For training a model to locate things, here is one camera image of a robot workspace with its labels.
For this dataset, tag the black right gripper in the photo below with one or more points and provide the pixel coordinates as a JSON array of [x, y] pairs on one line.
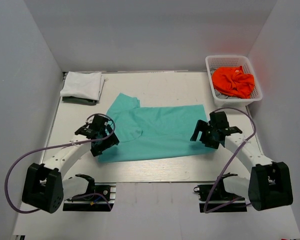
[[202, 126]]

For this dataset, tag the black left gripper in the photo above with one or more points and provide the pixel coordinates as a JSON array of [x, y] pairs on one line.
[[111, 141]]

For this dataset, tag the teal t shirt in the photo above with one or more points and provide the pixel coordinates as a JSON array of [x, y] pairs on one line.
[[149, 133]]

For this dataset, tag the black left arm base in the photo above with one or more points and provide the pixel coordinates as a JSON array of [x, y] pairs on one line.
[[82, 194]]

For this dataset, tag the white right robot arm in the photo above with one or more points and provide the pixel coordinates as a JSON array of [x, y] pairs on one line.
[[269, 185]]

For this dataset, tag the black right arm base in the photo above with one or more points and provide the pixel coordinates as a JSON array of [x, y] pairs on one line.
[[219, 197]]

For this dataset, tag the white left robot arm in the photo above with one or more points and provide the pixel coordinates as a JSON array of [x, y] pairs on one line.
[[46, 185]]

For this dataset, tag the grey t shirt in basket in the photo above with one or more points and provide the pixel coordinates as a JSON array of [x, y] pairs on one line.
[[222, 96]]

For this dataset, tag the folded dark green t shirt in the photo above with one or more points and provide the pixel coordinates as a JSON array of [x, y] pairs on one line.
[[79, 101]]

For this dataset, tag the orange t shirt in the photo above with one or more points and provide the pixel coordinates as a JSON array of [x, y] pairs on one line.
[[232, 81]]

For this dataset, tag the folded white t shirt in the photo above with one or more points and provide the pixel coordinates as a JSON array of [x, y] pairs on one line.
[[83, 85]]

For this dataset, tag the white plastic basket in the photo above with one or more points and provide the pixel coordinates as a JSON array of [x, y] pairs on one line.
[[217, 61]]

